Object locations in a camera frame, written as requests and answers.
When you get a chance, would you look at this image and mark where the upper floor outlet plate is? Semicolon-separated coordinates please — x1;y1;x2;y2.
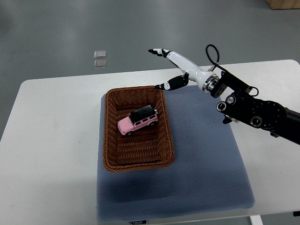
94;50;106;59

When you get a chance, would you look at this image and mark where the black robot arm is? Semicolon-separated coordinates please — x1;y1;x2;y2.
210;66;300;144

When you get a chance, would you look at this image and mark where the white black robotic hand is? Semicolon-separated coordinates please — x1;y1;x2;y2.
148;48;219;92

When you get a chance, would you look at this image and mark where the brown wicker basket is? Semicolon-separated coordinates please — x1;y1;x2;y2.
100;86;175;172

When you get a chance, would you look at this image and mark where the pink toy car black roof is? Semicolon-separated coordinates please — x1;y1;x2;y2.
117;105;158;135

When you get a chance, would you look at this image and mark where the black looped cable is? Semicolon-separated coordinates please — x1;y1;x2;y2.
205;44;223;71

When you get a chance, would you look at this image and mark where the blue quilted mat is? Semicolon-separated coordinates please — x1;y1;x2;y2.
97;86;255;222

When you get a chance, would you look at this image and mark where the wooden box corner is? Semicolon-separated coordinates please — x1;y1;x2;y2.
266;0;300;10

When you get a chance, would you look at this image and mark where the white table leg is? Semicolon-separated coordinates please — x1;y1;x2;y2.
249;215;263;225

